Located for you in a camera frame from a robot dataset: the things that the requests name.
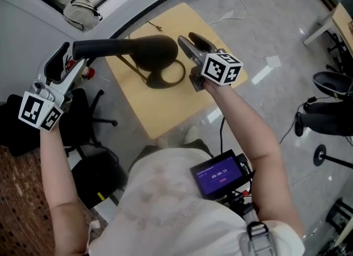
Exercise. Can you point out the small monitor screen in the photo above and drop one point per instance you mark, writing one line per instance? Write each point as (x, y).
(218, 176)

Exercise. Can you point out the black desk lamp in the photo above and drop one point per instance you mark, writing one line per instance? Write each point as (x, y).
(154, 50)

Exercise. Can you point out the black shell seat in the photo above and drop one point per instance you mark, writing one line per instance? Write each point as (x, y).
(331, 82)

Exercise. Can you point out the person's left forearm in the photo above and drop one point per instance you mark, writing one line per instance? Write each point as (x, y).
(59, 188)

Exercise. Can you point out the black box with yellow label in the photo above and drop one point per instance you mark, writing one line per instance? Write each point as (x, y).
(99, 177)

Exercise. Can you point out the small wooden table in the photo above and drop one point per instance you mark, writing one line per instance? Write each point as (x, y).
(171, 106)

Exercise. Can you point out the person's white shirt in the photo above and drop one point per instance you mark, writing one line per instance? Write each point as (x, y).
(165, 208)

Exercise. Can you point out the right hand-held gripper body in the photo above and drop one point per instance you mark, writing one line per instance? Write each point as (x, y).
(220, 68)

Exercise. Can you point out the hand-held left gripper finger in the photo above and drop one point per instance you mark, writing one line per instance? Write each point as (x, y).
(75, 74)
(56, 64)

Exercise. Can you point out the black stanchion post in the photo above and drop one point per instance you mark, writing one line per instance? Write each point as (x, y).
(320, 155)

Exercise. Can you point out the black office chair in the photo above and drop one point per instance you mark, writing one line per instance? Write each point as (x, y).
(82, 128)

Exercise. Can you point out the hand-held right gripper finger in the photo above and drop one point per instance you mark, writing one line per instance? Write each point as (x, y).
(201, 43)
(187, 48)

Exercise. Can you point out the person's light shoe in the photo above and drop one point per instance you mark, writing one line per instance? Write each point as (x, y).
(162, 141)
(191, 133)

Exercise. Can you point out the grey backpack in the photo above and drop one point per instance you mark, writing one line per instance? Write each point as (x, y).
(80, 12)

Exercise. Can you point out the pale yellow table top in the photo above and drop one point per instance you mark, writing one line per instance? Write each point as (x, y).
(342, 20)

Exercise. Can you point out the red fire extinguisher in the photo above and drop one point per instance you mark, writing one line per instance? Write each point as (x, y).
(86, 71)

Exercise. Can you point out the person's right forearm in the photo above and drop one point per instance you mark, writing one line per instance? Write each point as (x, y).
(256, 150)

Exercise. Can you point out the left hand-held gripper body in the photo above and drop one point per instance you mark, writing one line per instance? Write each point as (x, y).
(36, 108)

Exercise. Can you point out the white paper sheet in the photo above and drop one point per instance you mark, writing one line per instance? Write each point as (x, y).
(273, 61)

